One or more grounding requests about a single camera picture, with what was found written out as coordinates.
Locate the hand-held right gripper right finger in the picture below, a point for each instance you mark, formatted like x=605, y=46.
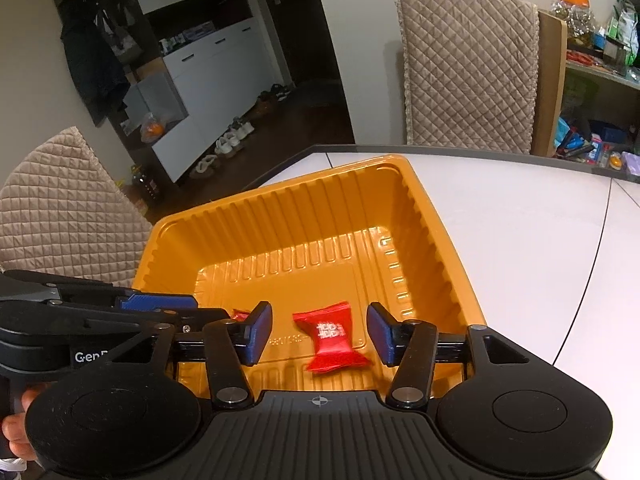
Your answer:
x=380, y=332

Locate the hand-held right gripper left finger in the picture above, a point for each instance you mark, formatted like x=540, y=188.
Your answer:
x=260, y=332

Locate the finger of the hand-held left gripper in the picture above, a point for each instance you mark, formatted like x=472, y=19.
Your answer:
x=155, y=302
x=190, y=316

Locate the red candy packet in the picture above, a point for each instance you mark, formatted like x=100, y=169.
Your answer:
x=330, y=342
x=241, y=315

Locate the orange plastic tray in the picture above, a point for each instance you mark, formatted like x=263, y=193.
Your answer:
x=320, y=220

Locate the person's left hand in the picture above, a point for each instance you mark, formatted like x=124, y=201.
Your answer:
x=15, y=432

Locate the dark oil bottle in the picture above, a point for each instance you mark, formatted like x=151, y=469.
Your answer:
x=145, y=182

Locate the chair with beige quilted cover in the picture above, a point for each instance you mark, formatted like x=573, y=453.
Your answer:
x=465, y=60
x=60, y=210

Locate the orange plastic bag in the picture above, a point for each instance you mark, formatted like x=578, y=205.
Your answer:
x=152, y=129

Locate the row of shoes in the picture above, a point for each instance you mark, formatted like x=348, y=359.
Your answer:
x=230, y=142

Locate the white cabinet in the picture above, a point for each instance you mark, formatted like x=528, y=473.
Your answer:
x=215, y=65

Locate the hanging dark coats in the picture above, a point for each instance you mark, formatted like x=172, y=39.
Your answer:
x=92, y=60

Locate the dark door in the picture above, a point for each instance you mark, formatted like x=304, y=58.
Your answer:
x=310, y=50

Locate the yellow round toy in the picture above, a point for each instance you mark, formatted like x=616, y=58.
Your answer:
x=616, y=161

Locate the wooden shelf unit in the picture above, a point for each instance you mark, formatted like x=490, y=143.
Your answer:
x=550, y=85

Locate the clear jar with orange lid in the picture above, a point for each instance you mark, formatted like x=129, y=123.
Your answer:
x=572, y=15

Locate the green snack bags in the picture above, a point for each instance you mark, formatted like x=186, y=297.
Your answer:
x=626, y=22

